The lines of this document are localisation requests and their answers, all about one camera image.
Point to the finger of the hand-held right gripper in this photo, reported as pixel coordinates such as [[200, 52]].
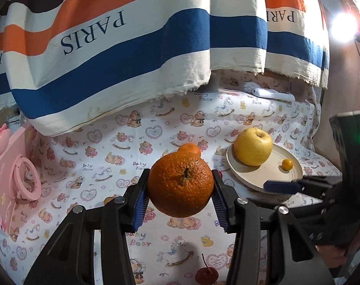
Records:
[[282, 186], [312, 209]]

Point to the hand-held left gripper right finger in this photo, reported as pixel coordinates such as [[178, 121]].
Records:
[[220, 206]]

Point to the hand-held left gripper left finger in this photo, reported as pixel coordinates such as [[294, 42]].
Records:
[[139, 206]]

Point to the cream round plate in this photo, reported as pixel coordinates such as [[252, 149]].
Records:
[[266, 173]]

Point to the large orange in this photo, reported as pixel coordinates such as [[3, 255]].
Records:
[[180, 184]]

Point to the small red crabapple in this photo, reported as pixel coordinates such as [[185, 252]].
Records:
[[206, 276]]

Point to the yellow cherry tomato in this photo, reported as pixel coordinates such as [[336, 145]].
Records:
[[287, 164]]

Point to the yellow apple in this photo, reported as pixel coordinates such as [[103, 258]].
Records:
[[252, 147]]

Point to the small orange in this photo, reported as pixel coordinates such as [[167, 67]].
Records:
[[190, 149]]

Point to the white remote control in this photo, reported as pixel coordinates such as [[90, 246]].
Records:
[[271, 93]]

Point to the pink cartoon box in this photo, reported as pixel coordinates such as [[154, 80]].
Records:
[[7, 166]]

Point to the bright lamp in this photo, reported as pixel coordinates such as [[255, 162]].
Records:
[[345, 27]]

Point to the striped cloth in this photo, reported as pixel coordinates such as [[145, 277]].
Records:
[[138, 35]]

